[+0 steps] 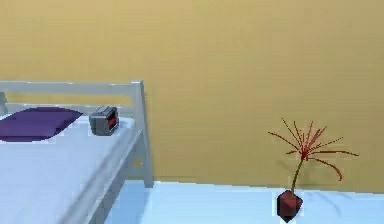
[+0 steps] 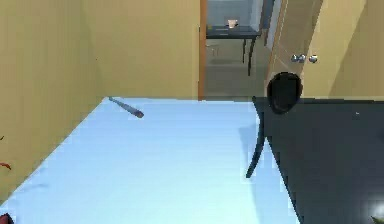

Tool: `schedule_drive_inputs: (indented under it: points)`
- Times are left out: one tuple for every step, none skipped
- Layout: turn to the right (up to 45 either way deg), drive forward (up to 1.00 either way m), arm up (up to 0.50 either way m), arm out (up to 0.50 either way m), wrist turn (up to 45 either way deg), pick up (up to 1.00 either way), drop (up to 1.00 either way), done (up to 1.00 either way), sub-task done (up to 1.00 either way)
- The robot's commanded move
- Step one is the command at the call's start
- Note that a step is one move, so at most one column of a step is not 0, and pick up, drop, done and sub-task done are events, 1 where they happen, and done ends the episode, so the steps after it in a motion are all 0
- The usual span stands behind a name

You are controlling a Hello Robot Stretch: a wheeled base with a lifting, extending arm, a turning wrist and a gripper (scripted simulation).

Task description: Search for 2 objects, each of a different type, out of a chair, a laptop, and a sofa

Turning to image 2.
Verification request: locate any grey baseball bat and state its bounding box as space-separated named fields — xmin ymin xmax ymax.
xmin=108 ymin=96 xmax=145 ymax=119

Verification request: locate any black table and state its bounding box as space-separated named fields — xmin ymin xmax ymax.
xmin=205 ymin=25 xmax=263 ymax=77

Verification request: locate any black oval object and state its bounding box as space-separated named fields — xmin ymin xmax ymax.
xmin=266 ymin=71 xmax=304 ymax=115

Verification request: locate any tan room door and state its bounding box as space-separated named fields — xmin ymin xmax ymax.
xmin=264 ymin=0 xmax=324 ymax=98

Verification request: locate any dark grey table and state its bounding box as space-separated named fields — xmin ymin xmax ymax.
xmin=245 ymin=95 xmax=384 ymax=224

